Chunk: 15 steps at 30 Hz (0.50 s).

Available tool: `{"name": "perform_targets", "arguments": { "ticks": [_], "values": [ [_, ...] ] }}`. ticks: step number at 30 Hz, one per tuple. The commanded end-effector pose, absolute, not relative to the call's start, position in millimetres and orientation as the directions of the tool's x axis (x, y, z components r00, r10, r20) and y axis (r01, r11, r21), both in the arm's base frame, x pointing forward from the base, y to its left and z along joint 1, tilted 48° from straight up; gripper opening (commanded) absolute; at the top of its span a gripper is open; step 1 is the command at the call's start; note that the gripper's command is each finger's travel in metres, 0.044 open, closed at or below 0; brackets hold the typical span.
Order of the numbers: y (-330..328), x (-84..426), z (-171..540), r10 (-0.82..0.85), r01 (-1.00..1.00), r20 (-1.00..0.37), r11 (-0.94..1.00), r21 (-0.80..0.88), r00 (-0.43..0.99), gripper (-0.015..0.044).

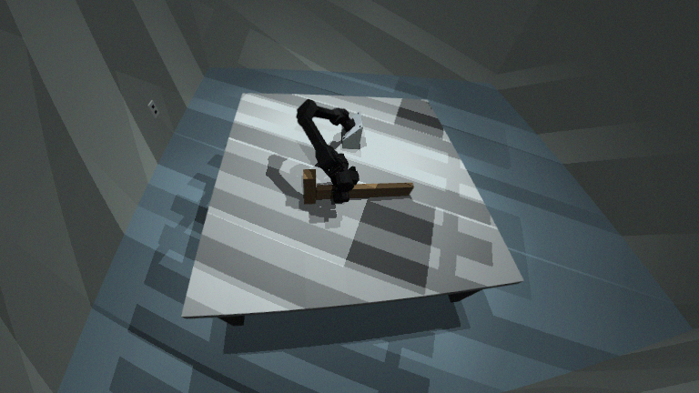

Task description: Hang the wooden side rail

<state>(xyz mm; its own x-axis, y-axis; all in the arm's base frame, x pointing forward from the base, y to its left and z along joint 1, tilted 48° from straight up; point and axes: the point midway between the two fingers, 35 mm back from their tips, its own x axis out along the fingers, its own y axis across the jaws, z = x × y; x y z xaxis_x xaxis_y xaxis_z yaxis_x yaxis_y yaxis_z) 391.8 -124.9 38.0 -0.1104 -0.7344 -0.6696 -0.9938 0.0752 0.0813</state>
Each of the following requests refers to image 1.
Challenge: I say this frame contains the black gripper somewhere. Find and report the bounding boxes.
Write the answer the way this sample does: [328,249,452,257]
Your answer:
[330,176,350,203]

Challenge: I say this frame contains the dark brown wooden post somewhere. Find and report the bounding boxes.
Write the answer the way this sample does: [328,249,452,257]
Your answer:
[303,169,316,205]

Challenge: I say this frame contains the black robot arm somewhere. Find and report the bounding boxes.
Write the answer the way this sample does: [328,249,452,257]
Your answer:
[297,99,360,192]

